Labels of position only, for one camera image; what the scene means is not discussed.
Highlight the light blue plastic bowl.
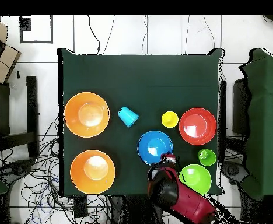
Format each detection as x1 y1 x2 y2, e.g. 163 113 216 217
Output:
136 130 174 166

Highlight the red plastic bowl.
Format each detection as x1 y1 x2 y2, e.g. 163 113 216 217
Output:
178 107 218 146

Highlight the light blue plastic cup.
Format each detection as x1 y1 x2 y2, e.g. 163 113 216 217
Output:
117 106 139 128

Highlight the orange plastic bowl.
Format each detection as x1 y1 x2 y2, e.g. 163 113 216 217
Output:
70 149 116 195
64 92 111 138

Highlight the green plastic bowl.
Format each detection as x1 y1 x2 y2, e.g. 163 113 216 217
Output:
178 164 212 195

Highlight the green plastic cup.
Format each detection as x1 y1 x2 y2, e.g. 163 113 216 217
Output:
197 149 217 167

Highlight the yellow plastic cup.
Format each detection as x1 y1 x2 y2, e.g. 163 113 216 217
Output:
161 111 180 129

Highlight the black equipment base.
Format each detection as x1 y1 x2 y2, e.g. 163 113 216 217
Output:
0 159 36 179
221 160 248 186

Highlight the dark green tablecloth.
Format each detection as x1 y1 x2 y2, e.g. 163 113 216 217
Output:
57 48 225 197

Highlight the black box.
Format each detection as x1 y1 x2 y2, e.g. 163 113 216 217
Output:
232 78 251 136

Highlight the black power adapter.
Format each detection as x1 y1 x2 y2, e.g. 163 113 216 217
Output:
73 195 89 218

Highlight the tangle of floor cables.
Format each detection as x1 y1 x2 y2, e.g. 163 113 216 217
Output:
0 116 118 224

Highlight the black cable with plug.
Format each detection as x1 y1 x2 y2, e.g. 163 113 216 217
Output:
87 15 102 55

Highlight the black stand frame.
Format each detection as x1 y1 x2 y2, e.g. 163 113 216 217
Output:
0 75 40 159

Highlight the black square floor frame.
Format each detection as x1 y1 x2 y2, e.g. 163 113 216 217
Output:
19 15 54 44

